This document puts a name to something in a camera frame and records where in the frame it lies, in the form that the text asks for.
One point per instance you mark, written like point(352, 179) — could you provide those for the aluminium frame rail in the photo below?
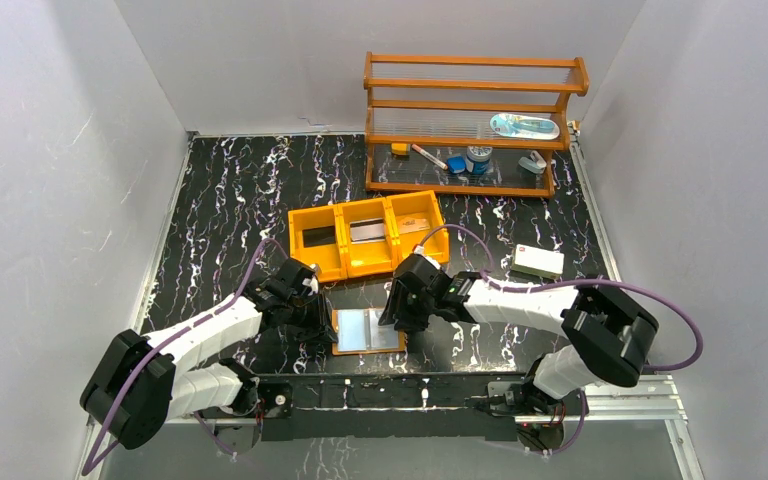
point(637, 433)

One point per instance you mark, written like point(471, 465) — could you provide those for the orange three-compartment plastic bin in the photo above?
point(319, 236)

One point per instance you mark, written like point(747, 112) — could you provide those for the small blue block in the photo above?
point(456, 164)

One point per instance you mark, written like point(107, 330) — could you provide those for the white rectangular box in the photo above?
point(538, 262)

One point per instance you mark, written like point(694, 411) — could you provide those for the blister pack on shelf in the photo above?
point(518, 126)

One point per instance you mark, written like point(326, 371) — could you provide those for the brown card in bin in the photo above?
point(412, 224)

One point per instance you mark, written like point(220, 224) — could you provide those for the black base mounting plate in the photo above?
point(489, 406)

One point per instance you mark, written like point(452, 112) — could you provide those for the orange wooden shelf rack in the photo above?
point(443, 103)

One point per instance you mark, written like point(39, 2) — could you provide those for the grey white stapler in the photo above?
point(534, 163)

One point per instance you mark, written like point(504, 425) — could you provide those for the orange leather card holder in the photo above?
point(359, 332)

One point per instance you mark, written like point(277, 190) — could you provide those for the white numbered card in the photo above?
point(366, 231)

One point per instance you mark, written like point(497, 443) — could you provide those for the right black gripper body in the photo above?
point(411, 311)

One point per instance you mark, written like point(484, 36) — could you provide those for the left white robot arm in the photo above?
point(142, 381)

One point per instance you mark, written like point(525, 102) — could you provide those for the small yellow block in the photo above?
point(400, 149)

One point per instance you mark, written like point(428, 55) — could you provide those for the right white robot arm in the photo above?
point(609, 334)

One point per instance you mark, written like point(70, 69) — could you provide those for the red white marker pen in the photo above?
point(431, 158)

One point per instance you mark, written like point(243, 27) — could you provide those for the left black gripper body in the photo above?
point(317, 318)

